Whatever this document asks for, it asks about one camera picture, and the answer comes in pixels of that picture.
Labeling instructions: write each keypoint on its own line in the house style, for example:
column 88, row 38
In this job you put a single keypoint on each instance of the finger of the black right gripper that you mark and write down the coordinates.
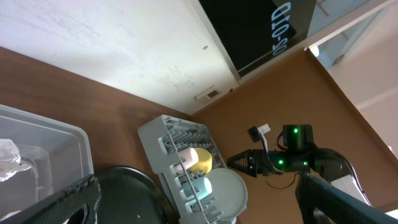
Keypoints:
column 245, row 162

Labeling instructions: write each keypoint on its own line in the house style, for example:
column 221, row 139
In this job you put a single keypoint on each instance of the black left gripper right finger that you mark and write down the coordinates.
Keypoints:
column 320, row 202

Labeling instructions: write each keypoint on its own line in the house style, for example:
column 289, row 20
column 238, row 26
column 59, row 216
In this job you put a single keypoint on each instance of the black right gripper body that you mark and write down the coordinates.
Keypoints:
column 293, row 155

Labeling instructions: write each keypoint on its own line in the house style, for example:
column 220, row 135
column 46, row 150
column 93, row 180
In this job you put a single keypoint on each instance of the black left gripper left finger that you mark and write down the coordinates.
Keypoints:
column 76, row 203

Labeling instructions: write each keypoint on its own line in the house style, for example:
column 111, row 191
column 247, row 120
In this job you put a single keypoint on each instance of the light grey plate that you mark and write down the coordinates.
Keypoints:
column 230, row 193

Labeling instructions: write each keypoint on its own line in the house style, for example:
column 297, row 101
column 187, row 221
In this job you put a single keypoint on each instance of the yellow bowl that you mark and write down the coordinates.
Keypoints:
column 204, row 163

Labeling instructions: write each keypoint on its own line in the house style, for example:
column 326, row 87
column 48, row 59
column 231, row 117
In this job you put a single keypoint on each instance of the blue cup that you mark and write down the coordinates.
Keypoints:
column 202, row 187

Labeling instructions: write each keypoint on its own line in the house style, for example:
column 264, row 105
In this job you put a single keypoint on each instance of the pink cup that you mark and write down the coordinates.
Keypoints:
column 189, row 156

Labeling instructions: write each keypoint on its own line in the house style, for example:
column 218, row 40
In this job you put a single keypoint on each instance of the large white tissue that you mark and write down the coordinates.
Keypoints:
column 10, row 160

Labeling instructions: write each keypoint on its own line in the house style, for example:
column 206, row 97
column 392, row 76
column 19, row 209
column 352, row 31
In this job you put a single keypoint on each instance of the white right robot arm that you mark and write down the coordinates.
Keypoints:
column 334, row 168

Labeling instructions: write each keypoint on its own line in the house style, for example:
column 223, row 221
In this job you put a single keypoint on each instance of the clear plastic waste bin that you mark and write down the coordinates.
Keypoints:
column 58, row 155

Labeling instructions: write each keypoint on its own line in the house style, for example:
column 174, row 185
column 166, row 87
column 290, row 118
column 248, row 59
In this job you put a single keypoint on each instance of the grey dishwasher rack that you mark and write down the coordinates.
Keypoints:
column 162, row 139

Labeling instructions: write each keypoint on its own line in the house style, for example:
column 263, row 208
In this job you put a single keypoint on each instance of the round black serving tray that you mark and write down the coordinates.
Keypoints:
column 130, row 196

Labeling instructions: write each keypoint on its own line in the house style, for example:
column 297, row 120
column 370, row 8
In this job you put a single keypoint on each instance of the black door sign panel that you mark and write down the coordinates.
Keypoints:
column 254, row 32

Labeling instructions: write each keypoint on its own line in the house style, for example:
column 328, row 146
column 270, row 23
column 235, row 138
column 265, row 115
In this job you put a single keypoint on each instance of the white wall socket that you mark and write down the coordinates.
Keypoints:
column 208, row 94

